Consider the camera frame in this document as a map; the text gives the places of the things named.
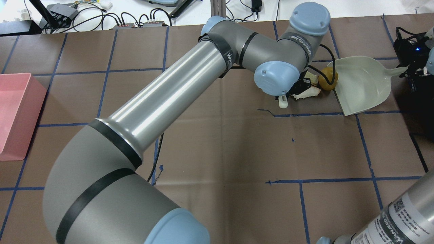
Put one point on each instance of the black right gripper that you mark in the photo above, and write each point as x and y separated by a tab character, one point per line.
411	54

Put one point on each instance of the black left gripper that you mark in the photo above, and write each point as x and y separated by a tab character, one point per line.
299	87

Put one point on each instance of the pale green plastic dustpan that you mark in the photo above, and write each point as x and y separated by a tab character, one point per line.
363	83

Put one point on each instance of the white hand brush dark bristles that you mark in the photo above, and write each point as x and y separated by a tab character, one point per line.
282	101

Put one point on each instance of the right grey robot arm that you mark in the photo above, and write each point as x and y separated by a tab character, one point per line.
408	219

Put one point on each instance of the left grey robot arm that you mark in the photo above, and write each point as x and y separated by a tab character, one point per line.
93	193

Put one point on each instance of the pink plastic bin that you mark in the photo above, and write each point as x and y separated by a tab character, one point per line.
21	98

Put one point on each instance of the black power adapter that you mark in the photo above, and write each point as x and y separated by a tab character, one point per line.
256	6

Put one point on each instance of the aluminium frame post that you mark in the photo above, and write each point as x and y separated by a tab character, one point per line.
218	8

